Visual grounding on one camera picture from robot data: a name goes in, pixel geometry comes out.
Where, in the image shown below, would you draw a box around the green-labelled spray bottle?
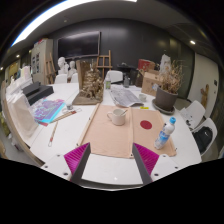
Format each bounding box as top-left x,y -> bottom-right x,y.
105,73 -> 112,90

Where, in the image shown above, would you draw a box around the black backpack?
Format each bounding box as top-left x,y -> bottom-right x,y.
193,125 -> 214,155

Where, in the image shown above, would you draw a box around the white chair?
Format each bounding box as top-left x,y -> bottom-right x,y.
179,99 -> 207,129
105,69 -> 124,84
191,117 -> 218,157

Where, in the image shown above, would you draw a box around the golden sculpture on wooden base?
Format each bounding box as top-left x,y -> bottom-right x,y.
71,59 -> 105,106

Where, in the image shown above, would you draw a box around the long paintbrush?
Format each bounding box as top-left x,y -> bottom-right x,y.
47,120 -> 59,148

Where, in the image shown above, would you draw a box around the blue-capped plastic drink bottle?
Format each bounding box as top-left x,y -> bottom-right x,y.
153,116 -> 177,150

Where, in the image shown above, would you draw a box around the dry plant in grey pot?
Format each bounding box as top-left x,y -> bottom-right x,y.
154,59 -> 185,113

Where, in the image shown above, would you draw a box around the flat round red coaster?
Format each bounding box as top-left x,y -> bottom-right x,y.
139,119 -> 153,131

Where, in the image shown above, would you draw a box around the colourful painted picture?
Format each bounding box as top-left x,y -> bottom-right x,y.
31,98 -> 67,127

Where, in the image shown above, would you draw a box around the white plaster bust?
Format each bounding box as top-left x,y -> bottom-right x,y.
68,60 -> 78,79
57,56 -> 70,76

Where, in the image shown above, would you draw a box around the red box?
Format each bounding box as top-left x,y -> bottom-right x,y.
137,58 -> 156,73

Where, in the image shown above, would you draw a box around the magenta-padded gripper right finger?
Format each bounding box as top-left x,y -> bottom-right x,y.
131,142 -> 183,186

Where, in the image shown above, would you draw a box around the white ceramic mug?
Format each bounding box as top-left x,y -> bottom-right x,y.
106,108 -> 128,127

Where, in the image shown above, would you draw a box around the black wall screen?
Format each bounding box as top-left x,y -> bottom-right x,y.
57,30 -> 101,60

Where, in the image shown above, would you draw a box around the brown cardboard box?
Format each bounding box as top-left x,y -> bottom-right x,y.
141,71 -> 163,98

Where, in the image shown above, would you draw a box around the white cabinet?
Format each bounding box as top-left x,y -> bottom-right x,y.
30,38 -> 54,85

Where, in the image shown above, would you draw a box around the black flat boxes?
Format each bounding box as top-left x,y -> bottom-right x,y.
21,81 -> 55,106

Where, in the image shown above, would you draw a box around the wooden figure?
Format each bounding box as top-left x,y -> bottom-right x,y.
199,83 -> 210,109

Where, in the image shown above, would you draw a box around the wooden easel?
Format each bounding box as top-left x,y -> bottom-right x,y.
95,49 -> 113,80

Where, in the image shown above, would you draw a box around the grey round plant saucer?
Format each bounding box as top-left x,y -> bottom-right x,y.
151,98 -> 177,116

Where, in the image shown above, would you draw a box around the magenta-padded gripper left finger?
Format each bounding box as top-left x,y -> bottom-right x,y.
40,142 -> 92,185

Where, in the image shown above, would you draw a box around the long ceiling light strip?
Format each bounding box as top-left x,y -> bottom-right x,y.
11,0 -> 138,48

